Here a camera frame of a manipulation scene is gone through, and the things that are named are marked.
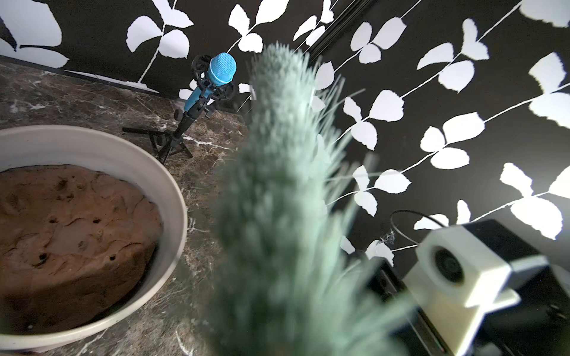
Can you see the blue microphone on stand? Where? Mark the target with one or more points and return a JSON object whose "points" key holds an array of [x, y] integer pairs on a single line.
{"points": [[214, 76]]}

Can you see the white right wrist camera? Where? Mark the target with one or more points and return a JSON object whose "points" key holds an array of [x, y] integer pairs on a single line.
{"points": [[464, 272]]}

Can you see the white wavy ceramic pot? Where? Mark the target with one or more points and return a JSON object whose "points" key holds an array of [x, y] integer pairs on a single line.
{"points": [[58, 145]]}

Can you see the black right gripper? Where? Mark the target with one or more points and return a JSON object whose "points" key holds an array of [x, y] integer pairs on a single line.
{"points": [[537, 325]]}

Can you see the brown soil in pot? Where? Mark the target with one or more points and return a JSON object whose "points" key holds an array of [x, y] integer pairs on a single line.
{"points": [[74, 242]]}

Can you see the black tripod microphone stand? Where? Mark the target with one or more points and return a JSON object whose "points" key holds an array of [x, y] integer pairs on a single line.
{"points": [[167, 143]]}

